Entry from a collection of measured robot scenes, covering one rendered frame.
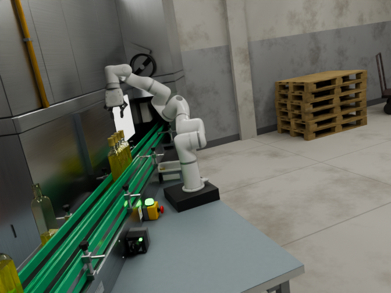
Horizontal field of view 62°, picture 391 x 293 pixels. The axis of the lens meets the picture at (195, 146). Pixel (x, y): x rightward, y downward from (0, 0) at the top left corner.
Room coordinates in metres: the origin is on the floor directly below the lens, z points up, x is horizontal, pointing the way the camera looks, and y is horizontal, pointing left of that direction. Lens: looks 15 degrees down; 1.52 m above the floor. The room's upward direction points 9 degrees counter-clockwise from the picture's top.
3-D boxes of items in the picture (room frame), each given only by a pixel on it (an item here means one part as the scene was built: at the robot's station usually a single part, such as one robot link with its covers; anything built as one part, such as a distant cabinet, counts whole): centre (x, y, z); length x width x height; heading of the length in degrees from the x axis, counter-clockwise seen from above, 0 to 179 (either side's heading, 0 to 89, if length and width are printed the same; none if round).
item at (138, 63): (2.81, 0.33, 1.49); 0.21 x 0.05 x 0.21; 83
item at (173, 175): (2.08, 0.20, 0.79); 0.27 x 0.17 x 0.08; 83
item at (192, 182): (1.71, 0.03, 0.89); 0.16 x 0.13 x 0.15; 109
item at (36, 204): (1.18, 0.62, 1.01); 0.06 x 0.06 x 0.26; 70
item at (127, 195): (1.38, 0.31, 0.94); 0.07 x 0.04 x 0.13; 83
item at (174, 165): (2.08, 0.17, 0.80); 0.22 x 0.17 x 0.09; 83
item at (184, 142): (1.71, 0.04, 1.05); 0.13 x 0.10 x 0.16; 87
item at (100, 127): (2.15, 0.53, 1.15); 0.90 x 0.03 x 0.34; 173
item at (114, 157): (1.72, 0.44, 0.99); 0.06 x 0.06 x 0.21; 82
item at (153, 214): (1.54, 0.27, 0.79); 0.07 x 0.07 x 0.07; 83
